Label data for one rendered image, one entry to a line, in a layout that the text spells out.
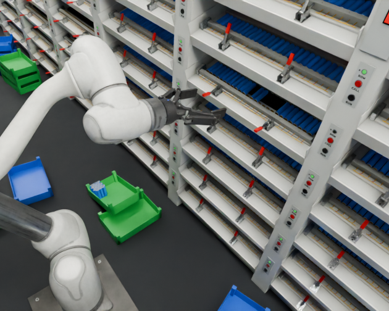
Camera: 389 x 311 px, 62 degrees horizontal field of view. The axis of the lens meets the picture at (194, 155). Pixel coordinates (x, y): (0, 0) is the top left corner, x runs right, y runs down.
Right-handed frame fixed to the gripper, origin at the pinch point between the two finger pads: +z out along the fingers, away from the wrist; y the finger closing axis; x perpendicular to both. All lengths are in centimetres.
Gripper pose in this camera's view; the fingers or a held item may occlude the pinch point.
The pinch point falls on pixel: (207, 102)
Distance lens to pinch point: 105.4
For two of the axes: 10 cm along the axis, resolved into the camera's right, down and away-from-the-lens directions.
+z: 7.1, -2.6, 6.6
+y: 6.6, 5.5, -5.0
